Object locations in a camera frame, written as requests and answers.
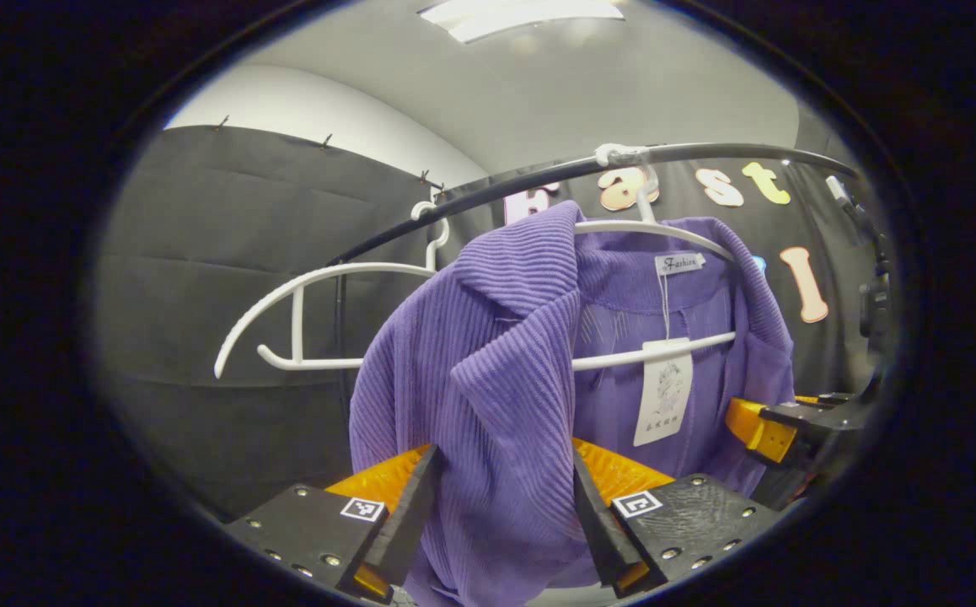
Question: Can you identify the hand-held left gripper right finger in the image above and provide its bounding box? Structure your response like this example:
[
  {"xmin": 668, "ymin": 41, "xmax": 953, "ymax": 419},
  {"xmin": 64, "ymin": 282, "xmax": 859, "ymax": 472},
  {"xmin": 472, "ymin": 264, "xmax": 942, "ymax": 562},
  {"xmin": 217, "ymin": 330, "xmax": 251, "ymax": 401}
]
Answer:
[{"xmin": 572, "ymin": 438, "xmax": 784, "ymax": 598}]

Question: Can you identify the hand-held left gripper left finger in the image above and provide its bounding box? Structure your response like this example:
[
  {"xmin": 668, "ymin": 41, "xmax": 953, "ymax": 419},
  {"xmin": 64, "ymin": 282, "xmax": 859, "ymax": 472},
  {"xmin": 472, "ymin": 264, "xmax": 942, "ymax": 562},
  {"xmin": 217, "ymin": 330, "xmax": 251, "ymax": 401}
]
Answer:
[{"xmin": 225, "ymin": 444, "xmax": 447, "ymax": 604}]

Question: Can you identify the purple corduroy jacket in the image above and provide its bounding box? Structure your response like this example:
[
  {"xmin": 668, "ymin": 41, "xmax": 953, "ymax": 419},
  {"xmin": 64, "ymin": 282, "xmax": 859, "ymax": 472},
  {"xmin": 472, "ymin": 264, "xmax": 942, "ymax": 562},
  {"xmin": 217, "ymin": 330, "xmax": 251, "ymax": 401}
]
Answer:
[{"xmin": 349, "ymin": 201, "xmax": 796, "ymax": 607}]

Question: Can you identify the white plastic hanger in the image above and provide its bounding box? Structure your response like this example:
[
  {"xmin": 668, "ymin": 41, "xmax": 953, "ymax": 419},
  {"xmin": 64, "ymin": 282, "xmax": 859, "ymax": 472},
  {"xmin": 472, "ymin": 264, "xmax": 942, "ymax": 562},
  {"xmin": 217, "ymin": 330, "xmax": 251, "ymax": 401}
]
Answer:
[
  {"xmin": 214, "ymin": 201, "xmax": 451, "ymax": 379},
  {"xmin": 572, "ymin": 143, "xmax": 742, "ymax": 372}
]

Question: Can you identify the black metal clothes rack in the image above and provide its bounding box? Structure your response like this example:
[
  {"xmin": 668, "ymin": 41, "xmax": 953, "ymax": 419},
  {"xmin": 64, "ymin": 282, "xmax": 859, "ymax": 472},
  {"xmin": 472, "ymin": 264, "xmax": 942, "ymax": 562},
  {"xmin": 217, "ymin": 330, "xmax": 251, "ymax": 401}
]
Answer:
[{"xmin": 328, "ymin": 142, "xmax": 860, "ymax": 422}]

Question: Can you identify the black backdrop cloth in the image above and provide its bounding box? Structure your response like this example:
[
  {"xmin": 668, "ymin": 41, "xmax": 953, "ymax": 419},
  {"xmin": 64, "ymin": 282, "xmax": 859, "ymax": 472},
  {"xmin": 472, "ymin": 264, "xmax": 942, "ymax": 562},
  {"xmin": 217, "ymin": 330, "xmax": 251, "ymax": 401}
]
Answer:
[{"xmin": 96, "ymin": 105, "xmax": 893, "ymax": 519}]

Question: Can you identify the large ceiling light panel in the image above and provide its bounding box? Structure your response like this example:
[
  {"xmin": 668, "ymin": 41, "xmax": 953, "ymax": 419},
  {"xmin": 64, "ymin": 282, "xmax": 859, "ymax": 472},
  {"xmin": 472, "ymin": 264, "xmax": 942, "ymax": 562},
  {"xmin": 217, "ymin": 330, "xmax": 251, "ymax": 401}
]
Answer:
[{"xmin": 419, "ymin": 0, "xmax": 625, "ymax": 43}]

